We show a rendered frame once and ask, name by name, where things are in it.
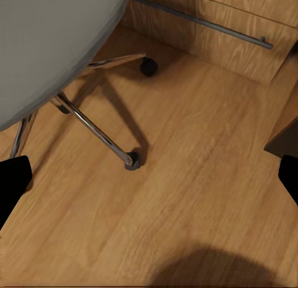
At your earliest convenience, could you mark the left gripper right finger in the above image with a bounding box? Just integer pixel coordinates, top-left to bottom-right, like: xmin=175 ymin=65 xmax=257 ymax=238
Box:
xmin=278 ymin=155 xmax=298 ymax=205

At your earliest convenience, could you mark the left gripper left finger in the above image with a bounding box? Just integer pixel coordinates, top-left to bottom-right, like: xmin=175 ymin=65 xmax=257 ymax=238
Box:
xmin=0 ymin=155 xmax=32 ymax=230

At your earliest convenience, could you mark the swivel chair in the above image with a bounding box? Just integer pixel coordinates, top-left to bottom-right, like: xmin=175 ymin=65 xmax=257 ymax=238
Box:
xmin=0 ymin=0 xmax=158 ymax=171

